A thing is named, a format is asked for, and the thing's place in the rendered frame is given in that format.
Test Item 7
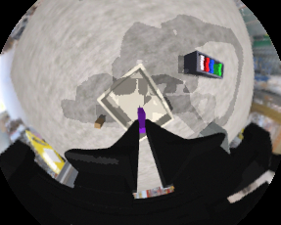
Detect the beige square tray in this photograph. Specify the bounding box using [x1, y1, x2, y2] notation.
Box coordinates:
[98, 63, 174, 131]

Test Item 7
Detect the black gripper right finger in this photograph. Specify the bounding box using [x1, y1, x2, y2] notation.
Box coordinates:
[145, 119, 226, 188]

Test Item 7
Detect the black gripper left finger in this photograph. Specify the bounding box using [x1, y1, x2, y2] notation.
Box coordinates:
[65, 120, 139, 193]

